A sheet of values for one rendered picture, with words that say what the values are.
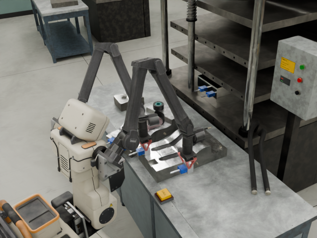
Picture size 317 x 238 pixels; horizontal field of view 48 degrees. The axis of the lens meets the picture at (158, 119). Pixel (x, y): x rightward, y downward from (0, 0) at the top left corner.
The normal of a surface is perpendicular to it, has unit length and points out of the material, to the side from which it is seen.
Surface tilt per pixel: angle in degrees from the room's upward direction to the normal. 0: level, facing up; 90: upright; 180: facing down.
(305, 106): 90
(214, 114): 0
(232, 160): 0
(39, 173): 0
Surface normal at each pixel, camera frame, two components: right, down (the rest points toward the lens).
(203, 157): 0.46, 0.46
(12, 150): -0.04, -0.84
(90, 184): 0.69, 0.36
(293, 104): -0.89, 0.28
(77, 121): -0.57, -0.28
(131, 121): 0.46, 0.07
